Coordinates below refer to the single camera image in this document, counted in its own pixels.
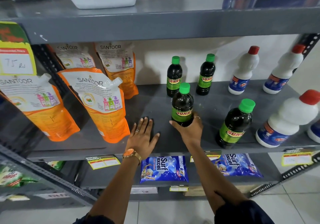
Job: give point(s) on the person's left hand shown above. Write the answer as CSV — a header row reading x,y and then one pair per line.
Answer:
x,y
140,139

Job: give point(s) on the person's right hand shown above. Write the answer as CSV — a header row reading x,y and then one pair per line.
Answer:
x,y
191,134

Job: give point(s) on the person's right thumb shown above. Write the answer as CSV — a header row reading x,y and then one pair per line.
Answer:
x,y
173,124

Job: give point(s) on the person's left middle finger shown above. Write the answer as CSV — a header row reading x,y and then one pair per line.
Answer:
x,y
142,125

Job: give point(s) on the person's left thumb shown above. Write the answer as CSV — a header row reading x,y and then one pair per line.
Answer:
x,y
154,137

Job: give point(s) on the dark bottle with green cap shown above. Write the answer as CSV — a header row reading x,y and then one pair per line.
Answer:
x,y
233,126
182,106
174,77
206,77

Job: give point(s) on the person's right forearm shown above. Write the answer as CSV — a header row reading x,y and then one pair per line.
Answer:
x,y
212,176

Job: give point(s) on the person's left forearm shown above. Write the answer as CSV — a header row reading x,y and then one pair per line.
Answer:
x,y
117,189

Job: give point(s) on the gold wristwatch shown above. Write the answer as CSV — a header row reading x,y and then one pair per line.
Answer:
x,y
130,154

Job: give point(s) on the blue detergent packet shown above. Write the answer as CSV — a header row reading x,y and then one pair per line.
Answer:
x,y
237,165
162,170

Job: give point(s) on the orange and white refill pouch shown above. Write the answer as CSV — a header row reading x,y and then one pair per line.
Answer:
x,y
37,106
120,66
100,101
72,56

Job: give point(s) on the white shelf label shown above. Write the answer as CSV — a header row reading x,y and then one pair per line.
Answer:
x,y
53,195
143,190

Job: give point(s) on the small yellow shelf price label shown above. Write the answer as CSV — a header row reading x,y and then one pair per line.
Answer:
x,y
179,188

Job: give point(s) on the white bottle with red cap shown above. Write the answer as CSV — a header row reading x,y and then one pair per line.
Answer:
x,y
243,71
283,72
285,120
315,132

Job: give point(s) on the green detergent packet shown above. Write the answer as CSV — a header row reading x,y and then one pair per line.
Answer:
x,y
13,177
57,165

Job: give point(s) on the grey metal shelf rack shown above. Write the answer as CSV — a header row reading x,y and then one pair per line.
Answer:
x,y
160,24
52,177

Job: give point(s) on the dark blue shirt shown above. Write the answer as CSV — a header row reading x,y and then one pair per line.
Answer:
x,y
242,213

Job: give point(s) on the hanging yellow green price tag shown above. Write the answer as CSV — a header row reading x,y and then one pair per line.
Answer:
x,y
15,56

